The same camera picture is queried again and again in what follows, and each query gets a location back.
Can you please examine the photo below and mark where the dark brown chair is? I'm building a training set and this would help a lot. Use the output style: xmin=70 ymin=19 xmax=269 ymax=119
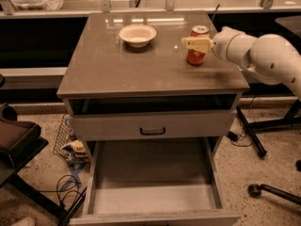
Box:
xmin=0 ymin=73 xmax=69 ymax=219

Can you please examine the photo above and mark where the snack bag on floor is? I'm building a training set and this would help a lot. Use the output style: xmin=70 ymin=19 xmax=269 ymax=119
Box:
xmin=61 ymin=140 xmax=87 ymax=154

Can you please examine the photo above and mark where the black drawer handle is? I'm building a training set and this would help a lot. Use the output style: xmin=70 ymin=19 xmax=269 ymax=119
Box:
xmin=139 ymin=127 xmax=166 ymax=136

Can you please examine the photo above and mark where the black floor cable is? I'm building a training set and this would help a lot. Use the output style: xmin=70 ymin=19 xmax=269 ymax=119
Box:
xmin=37 ymin=173 xmax=88 ymax=209

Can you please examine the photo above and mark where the wire mesh basket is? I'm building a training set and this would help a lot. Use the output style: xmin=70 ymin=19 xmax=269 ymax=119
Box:
xmin=53 ymin=115 xmax=89 ymax=165

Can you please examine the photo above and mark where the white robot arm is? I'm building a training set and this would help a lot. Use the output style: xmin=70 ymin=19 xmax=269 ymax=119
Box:
xmin=181 ymin=26 xmax=301 ymax=100

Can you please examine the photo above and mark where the grey drawer cabinet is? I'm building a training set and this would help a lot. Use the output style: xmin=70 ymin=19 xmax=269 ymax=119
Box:
xmin=56 ymin=10 xmax=251 ymax=226

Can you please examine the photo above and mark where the white paper bowl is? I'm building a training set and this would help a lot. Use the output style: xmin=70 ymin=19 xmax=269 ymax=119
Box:
xmin=119 ymin=24 xmax=157 ymax=48

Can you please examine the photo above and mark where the black table leg frame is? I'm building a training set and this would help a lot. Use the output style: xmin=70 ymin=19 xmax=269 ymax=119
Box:
xmin=236 ymin=100 xmax=301 ymax=158

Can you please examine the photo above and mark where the open middle drawer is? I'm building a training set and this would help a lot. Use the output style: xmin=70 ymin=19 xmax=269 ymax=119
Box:
xmin=70 ymin=137 xmax=240 ymax=226

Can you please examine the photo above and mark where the black office chair base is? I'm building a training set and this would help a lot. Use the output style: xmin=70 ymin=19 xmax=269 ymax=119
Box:
xmin=247 ymin=184 xmax=301 ymax=205

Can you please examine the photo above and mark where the red coke can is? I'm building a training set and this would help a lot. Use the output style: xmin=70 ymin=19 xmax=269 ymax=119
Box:
xmin=186 ymin=24 xmax=209 ymax=66

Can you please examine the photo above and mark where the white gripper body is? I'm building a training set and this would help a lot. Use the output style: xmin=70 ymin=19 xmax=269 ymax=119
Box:
xmin=212 ymin=26 xmax=245 ymax=61

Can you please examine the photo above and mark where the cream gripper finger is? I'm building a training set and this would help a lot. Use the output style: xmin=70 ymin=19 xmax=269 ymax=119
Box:
xmin=181 ymin=37 xmax=213 ymax=54

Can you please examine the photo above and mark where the closed top drawer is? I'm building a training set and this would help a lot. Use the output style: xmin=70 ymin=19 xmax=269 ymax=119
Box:
xmin=70 ymin=110 xmax=236 ymax=141

